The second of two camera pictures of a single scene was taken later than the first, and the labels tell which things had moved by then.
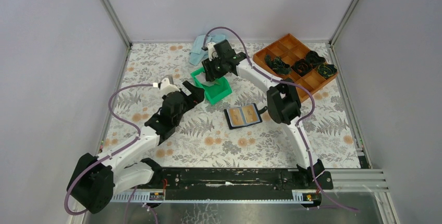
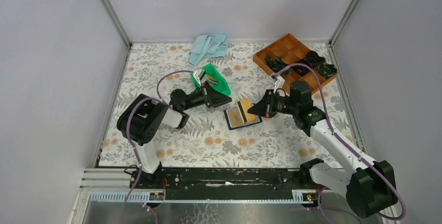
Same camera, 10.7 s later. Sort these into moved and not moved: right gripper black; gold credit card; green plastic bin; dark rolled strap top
Moved: right gripper black
Not moved: dark rolled strap top; green plastic bin; gold credit card
